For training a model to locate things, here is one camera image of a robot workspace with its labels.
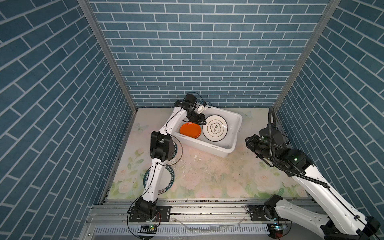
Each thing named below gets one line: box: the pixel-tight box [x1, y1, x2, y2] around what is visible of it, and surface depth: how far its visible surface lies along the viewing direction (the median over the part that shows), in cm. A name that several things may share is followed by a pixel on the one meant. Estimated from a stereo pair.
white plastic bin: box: [174, 107, 243, 158], surface depth 95 cm
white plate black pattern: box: [202, 114, 228, 142], surface depth 99 cm
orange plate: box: [179, 122, 202, 139], surface depth 104 cm
